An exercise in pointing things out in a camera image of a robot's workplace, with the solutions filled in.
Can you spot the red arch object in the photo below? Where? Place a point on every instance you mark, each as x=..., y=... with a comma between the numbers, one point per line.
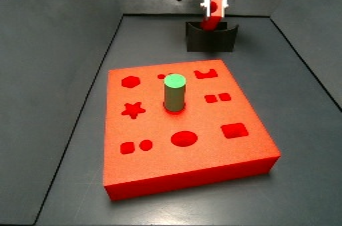
x=214, y=15

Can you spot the black curved fixture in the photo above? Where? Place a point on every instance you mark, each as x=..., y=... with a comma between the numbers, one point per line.
x=210, y=41

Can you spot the green cylinder peg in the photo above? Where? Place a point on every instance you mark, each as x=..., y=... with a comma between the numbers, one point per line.
x=174, y=92

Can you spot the red shape sorter block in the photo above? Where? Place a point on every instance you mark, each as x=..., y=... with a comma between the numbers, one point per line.
x=159, y=150

